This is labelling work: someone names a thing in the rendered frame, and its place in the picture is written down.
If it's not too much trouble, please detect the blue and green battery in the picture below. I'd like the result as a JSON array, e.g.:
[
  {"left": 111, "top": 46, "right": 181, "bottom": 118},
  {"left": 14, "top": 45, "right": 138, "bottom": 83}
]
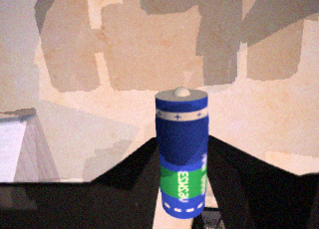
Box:
[{"left": 155, "top": 87, "right": 209, "bottom": 219}]

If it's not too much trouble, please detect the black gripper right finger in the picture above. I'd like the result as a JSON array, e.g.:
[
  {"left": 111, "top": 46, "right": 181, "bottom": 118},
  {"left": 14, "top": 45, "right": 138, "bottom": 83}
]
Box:
[{"left": 206, "top": 135, "right": 319, "bottom": 229}]

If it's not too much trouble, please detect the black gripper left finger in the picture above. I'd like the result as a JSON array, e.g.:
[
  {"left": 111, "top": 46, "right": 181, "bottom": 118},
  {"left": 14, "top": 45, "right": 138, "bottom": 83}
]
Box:
[{"left": 0, "top": 137, "right": 160, "bottom": 229}]

